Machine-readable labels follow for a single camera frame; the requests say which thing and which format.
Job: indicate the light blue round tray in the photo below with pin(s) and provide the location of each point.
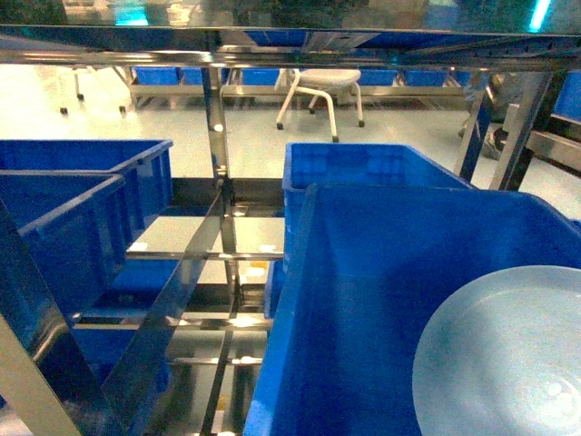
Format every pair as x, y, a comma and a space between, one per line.
501, 356

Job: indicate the blue bin behind crate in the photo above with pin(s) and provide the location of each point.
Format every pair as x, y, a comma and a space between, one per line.
374, 164

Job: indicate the large blue crate right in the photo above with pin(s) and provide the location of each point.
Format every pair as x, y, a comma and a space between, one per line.
370, 266

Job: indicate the white round stool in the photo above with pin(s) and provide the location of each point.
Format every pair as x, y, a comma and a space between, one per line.
318, 83

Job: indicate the blue bin rear left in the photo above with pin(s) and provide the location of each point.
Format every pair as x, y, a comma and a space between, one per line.
144, 164

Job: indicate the blue bin upper left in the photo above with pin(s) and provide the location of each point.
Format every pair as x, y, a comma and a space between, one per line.
75, 226

